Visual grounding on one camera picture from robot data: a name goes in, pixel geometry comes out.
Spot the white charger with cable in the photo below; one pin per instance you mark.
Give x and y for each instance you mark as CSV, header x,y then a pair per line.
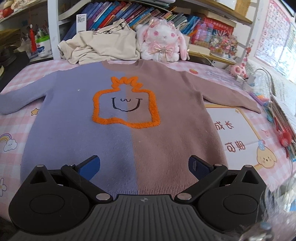
x,y
224,73

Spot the white desk organizer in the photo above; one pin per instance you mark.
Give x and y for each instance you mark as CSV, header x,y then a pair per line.
x,y
249,84

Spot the row of colourful books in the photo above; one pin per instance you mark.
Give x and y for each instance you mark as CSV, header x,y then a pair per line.
x,y
100,14

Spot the red boxed book set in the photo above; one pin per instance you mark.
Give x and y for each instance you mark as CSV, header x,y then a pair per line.
x,y
208,28

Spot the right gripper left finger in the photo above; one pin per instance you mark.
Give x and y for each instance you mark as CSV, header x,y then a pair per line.
x,y
79,177

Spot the white pink plush bunny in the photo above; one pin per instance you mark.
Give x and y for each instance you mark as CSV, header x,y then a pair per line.
x,y
159,40

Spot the cream beige garment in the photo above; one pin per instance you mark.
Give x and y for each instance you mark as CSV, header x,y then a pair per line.
x,y
114,42

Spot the white usmile box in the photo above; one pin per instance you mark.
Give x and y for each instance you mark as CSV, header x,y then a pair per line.
x,y
81,22

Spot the red tassel ornament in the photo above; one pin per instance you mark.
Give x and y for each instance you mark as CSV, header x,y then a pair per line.
x,y
32,38

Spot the alphabet wall poster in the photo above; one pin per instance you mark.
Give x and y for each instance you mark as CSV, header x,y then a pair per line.
x,y
276,46

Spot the olive green garment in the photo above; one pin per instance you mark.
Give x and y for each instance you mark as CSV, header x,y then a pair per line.
x,y
10,37

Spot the purple and mauve sweater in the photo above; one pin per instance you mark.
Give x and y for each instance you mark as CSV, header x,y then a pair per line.
x,y
143,120

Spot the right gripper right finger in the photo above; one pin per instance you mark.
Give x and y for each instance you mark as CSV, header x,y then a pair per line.
x,y
208,177

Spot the purple marker pen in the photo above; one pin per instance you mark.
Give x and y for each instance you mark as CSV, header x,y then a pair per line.
x,y
257,99

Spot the white green lidded jar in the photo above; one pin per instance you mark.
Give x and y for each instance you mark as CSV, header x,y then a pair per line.
x,y
43,46

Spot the stack of notebooks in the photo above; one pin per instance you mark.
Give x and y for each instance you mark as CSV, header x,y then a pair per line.
x,y
284,122

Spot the small pink plush toy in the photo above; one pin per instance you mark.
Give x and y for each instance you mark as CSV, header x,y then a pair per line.
x,y
239,70

